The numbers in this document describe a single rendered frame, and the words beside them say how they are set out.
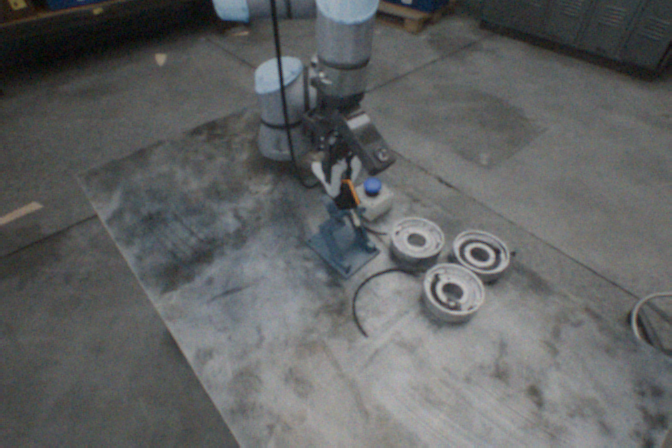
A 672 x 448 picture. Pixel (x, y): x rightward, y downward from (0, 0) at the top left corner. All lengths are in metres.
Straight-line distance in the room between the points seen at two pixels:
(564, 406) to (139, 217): 0.89
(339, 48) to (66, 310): 1.70
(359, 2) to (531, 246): 1.72
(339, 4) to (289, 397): 0.56
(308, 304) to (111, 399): 1.09
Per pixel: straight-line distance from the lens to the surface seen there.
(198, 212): 0.95
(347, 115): 0.58
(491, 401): 0.71
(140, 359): 1.74
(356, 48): 0.53
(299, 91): 0.96
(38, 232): 2.41
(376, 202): 0.86
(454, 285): 0.77
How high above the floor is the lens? 1.44
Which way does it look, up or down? 43 degrees down
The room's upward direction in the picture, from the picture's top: straight up
